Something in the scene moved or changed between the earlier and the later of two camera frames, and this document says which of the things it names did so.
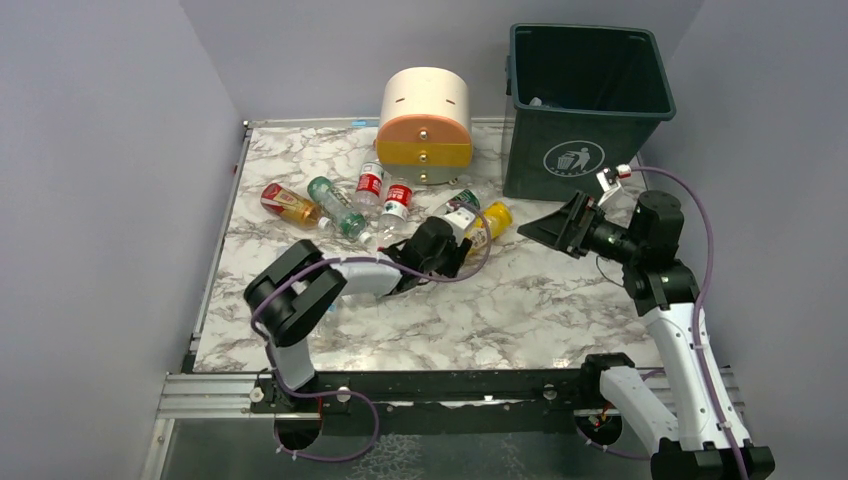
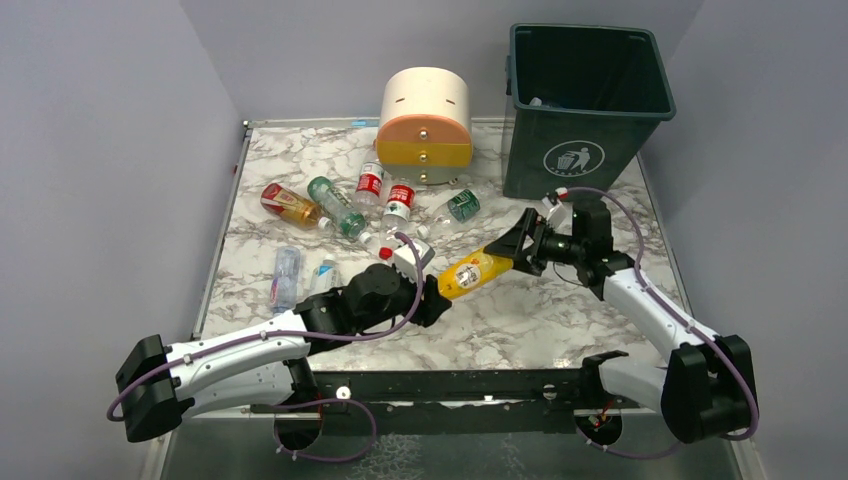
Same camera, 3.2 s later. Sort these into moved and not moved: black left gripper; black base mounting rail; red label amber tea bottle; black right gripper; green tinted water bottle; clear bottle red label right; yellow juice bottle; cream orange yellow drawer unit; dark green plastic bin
Moved: black left gripper; yellow juice bottle; black right gripper
Not moved: green tinted water bottle; clear bottle red label right; black base mounting rail; dark green plastic bin; cream orange yellow drawer unit; red label amber tea bottle
